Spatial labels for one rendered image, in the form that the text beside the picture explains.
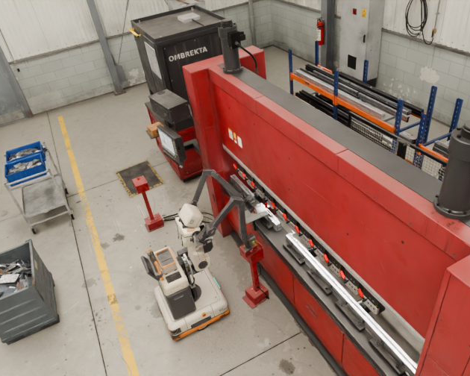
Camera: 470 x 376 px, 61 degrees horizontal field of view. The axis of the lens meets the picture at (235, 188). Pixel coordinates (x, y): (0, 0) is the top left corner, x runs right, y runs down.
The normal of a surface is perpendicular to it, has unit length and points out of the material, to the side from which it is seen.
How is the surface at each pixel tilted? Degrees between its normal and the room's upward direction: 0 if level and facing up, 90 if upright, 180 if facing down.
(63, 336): 0
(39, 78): 90
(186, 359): 0
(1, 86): 90
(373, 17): 90
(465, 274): 0
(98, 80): 90
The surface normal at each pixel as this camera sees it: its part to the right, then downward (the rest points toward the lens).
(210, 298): -0.12, -0.79
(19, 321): 0.43, 0.50
